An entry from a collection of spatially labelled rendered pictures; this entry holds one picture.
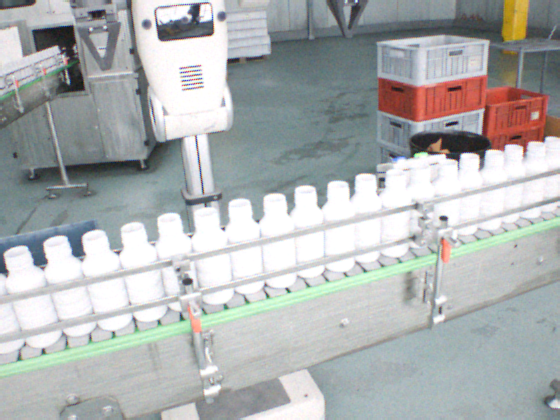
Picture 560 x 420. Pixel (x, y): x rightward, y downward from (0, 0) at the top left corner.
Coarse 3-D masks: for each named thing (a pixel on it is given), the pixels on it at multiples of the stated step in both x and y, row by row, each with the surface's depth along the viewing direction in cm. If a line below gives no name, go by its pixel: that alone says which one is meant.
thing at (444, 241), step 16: (416, 208) 91; (432, 208) 90; (432, 224) 90; (416, 240) 93; (432, 240) 88; (448, 240) 85; (176, 256) 78; (448, 256) 87; (176, 272) 77; (432, 272) 96; (192, 288) 73; (432, 288) 96; (192, 304) 72; (432, 304) 93; (192, 320) 73; (432, 320) 95; (192, 336) 77; (208, 336) 83; (208, 352) 84; (208, 368) 80; (208, 384) 81; (208, 400) 82
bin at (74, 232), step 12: (48, 228) 128; (60, 228) 130; (72, 228) 131; (84, 228) 132; (96, 228) 127; (0, 240) 125; (12, 240) 126; (24, 240) 127; (36, 240) 128; (72, 240) 132; (0, 252) 126; (36, 252) 130; (72, 252) 133; (84, 252) 134; (0, 264) 127; (36, 264) 131
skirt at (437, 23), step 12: (372, 24) 1360; (384, 24) 1372; (396, 24) 1384; (408, 24) 1397; (420, 24) 1411; (432, 24) 1424; (444, 24) 1438; (276, 36) 1279; (288, 36) 1291; (300, 36) 1302; (324, 36) 1324
